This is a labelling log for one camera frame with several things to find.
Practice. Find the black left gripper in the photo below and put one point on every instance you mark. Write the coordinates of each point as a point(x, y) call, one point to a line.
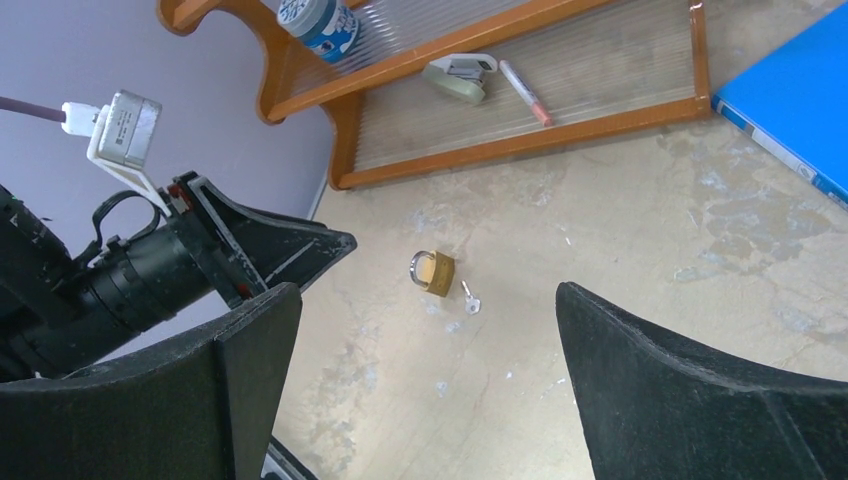
point(243, 252)

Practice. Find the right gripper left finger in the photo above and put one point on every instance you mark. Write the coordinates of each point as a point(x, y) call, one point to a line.
point(198, 405)

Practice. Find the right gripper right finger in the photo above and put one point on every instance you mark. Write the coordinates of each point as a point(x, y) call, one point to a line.
point(655, 404)

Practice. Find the large brass padlock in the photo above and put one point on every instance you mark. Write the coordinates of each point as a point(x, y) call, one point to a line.
point(433, 272)

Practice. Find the silver padlock key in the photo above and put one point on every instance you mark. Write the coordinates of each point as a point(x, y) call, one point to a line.
point(472, 302)

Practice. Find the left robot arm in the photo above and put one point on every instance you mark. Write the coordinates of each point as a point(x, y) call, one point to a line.
point(61, 313)

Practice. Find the blue white jar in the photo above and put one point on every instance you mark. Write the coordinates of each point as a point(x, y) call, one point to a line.
point(328, 28)

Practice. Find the white stapler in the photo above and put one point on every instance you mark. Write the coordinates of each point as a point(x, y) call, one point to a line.
point(461, 75)

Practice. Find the orange tipped pen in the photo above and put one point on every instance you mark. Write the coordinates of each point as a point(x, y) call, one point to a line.
point(526, 94)

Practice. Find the blue folder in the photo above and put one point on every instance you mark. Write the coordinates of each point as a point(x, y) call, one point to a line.
point(793, 103)

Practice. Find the wooden tiered rack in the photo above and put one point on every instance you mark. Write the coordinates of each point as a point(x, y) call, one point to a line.
point(415, 87)

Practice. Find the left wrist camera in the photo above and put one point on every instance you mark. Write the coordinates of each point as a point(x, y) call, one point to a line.
point(121, 140)

